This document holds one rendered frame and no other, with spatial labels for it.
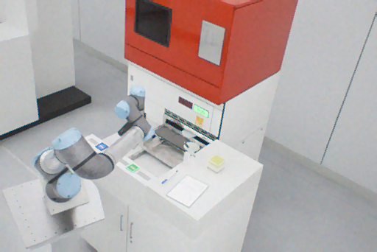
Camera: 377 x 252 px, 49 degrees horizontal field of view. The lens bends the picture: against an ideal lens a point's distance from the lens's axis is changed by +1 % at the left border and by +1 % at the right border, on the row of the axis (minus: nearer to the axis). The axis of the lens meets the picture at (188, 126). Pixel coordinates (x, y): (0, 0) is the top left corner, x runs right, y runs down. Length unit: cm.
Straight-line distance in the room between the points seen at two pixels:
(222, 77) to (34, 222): 124
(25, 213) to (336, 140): 272
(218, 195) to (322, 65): 192
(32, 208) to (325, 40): 260
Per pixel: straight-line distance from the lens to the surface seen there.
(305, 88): 389
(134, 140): 187
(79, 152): 166
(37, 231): 222
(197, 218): 206
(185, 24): 241
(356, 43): 361
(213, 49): 232
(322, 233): 360
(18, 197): 241
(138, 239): 254
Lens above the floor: 245
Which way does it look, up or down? 34 degrees down
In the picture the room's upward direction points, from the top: 7 degrees clockwise
